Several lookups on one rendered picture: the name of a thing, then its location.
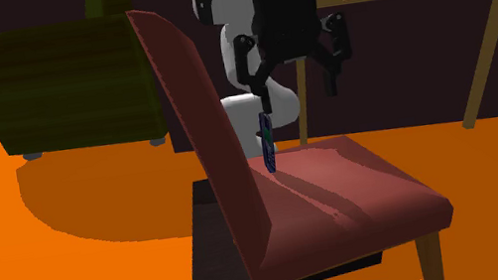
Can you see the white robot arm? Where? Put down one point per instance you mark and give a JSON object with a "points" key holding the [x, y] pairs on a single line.
{"points": [[232, 59]]}

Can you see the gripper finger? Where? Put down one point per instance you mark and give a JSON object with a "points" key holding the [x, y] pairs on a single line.
{"points": [[242, 64], [341, 43]]}

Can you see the red upholstered wooden chair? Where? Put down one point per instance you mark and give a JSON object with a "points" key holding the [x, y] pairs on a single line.
{"points": [[335, 196]]}

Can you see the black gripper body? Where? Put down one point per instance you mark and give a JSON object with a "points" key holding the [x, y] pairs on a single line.
{"points": [[284, 7]]}

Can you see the blue mobile phone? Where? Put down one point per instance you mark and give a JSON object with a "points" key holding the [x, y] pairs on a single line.
{"points": [[269, 149]]}

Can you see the dark green armchair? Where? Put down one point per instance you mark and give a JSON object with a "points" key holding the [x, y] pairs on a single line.
{"points": [[65, 87]]}

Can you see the dark robot stand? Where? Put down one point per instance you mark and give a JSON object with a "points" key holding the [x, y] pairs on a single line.
{"points": [[213, 252]]}

